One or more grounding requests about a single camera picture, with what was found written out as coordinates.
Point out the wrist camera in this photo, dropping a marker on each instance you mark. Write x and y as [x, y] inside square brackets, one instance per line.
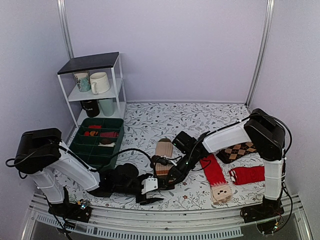
[149, 184]
[156, 159]

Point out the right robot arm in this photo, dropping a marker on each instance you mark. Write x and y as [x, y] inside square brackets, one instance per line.
[267, 133]

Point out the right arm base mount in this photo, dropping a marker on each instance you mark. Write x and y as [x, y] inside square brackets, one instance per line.
[269, 212]

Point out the aluminium front rail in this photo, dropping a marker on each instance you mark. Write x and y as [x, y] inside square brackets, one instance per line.
[129, 224]

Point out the red folded sock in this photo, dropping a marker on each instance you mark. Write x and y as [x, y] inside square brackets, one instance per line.
[247, 175]

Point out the white metal shelf unit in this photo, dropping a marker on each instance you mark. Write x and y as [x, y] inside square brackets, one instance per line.
[104, 62]

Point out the green divided organizer bin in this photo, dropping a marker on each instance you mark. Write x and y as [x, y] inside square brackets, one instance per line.
[97, 139]

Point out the striped beige knit sock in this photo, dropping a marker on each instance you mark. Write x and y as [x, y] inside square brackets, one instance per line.
[163, 148]

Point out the red beige character sock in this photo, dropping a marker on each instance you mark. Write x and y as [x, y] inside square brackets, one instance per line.
[220, 190]

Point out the red socks in bin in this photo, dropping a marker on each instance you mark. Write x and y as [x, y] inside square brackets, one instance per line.
[98, 131]

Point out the cream ceramic mug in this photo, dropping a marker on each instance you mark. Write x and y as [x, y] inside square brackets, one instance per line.
[99, 83]

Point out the pale green cup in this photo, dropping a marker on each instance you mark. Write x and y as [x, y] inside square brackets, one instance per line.
[107, 106]

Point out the black mug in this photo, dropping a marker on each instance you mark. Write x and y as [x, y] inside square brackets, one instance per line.
[91, 107]

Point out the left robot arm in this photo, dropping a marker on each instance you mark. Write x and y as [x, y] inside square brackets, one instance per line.
[41, 152]

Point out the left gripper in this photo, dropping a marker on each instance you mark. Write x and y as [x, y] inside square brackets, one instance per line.
[145, 201]

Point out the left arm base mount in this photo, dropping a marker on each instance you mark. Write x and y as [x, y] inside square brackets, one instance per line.
[79, 211]

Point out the floral patterned table mat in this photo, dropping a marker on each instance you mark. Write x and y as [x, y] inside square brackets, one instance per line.
[144, 125]

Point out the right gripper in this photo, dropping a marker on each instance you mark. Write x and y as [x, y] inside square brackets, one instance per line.
[179, 175]

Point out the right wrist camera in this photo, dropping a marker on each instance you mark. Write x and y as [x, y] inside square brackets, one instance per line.
[156, 159]

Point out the teal patterned mug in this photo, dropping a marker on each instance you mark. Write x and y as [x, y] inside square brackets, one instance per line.
[82, 80]

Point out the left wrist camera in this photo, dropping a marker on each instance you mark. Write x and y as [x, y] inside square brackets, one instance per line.
[149, 184]

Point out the brown argyle sock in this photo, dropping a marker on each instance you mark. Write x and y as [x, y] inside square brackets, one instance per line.
[232, 153]

